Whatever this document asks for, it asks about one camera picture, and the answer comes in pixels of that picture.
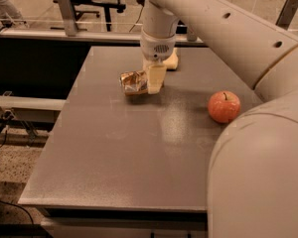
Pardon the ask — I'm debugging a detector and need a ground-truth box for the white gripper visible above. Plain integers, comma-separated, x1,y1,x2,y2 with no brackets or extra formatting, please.
140,31,176,94

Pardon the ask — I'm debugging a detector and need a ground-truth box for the crushed orange soda can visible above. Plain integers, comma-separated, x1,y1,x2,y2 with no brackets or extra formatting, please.
120,70,148,95

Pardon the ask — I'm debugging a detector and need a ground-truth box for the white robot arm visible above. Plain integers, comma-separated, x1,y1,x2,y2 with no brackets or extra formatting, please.
144,0,298,238

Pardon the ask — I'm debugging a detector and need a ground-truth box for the yellow sponge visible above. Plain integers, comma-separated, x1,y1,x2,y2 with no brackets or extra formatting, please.
163,48,179,70

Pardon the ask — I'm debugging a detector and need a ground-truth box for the red apple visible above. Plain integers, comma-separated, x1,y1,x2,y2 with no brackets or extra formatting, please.
208,91,241,124

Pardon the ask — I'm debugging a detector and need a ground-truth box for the person leg with shoe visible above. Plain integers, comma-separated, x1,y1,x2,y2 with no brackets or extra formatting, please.
0,0,29,28

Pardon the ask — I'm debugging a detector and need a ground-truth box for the metal guard rail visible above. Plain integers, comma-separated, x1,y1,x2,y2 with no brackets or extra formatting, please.
0,27,207,48

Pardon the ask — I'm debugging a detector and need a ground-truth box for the left metal rail bracket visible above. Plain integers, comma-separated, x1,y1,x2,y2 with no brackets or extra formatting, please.
57,0,78,37

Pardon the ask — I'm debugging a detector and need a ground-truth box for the right metal rail bracket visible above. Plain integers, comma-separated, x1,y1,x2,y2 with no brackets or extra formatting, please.
275,0,298,30

